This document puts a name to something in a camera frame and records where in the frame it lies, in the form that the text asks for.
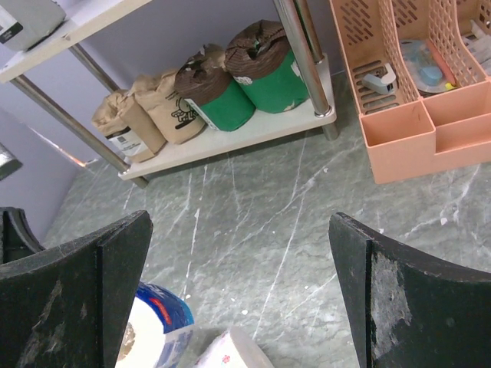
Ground grey paper roll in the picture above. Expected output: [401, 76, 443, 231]
[1, 0, 67, 51]

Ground blue Tempo tissue pack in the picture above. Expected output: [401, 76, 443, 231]
[115, 282, 194, 368]

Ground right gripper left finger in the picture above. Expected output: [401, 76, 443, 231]
[1, 211, 153, 367]

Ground orange plastic file organizer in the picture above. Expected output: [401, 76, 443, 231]
[331, 1, 490, 184]

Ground white dotted paper roll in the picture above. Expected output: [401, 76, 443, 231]
[193, 326, 274, 368]

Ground beige two-tier shelf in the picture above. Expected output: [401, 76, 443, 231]
[1, 1, 338, 188]

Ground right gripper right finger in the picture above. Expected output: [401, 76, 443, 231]
[328, 212, 490, 367]

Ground green brown paper roll labelled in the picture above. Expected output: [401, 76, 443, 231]
[225, 20, 309, 113]

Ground tan barcode paper roll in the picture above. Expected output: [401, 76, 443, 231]
[91, 90, 166, 163]

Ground tan cartoon paper roll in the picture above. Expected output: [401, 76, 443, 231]
[130, 69, 206, 145]

